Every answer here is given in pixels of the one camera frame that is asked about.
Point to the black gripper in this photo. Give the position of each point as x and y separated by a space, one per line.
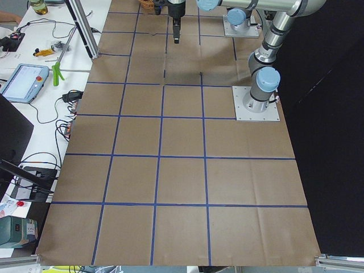
176 11

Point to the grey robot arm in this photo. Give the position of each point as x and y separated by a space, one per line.
237 16
209 58

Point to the woven wicker basket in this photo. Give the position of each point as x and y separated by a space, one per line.
147 4

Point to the black power adapter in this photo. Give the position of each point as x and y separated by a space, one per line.
72 95

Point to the teach pendant tablet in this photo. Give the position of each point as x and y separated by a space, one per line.
25 83

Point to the black monitor stand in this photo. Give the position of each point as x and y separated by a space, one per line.
34 184

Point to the green storage box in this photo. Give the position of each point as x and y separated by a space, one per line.
17 232

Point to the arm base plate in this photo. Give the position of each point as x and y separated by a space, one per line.
248 109
248 29

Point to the aluminium frame post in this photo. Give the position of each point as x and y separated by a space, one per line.
78 15

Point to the green handled reacher grabber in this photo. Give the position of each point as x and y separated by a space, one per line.
56 67

